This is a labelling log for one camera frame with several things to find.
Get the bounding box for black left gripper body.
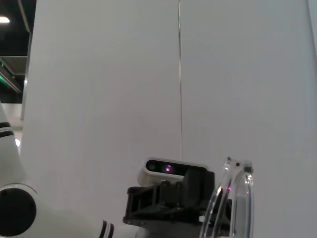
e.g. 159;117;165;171
122;197;233;233

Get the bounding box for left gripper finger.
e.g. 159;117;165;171
182;169;216;209
127;181;184;214

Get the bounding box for clear white glasses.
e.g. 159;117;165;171
199;156;256;238

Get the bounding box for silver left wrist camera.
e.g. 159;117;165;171
137;156;211;187

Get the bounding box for grey ceiling duct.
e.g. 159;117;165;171
0;56;29;94

